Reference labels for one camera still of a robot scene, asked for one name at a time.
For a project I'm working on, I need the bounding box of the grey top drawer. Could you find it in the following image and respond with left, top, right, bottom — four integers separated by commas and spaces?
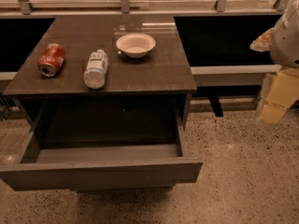
0, 104, 202, 191

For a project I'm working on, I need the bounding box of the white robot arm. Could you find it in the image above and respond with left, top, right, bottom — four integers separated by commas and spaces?
249, 0, 299, 126

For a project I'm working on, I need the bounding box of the grey window ledge bench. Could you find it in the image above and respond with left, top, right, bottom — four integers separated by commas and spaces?
191, 64, 280, 117

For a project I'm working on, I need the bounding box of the white bowl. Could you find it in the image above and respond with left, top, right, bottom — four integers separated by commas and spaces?
116, 33, 156, 59

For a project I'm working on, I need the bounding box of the dark grey cabinet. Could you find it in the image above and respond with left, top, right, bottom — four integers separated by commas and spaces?
0, 16, 201, 191

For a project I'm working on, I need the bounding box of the clear plastic water bottle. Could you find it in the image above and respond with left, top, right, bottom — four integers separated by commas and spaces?
83, 49, 108, 89

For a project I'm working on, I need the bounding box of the red crushed soda can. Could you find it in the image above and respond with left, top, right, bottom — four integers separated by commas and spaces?
37, 43, 65, 77

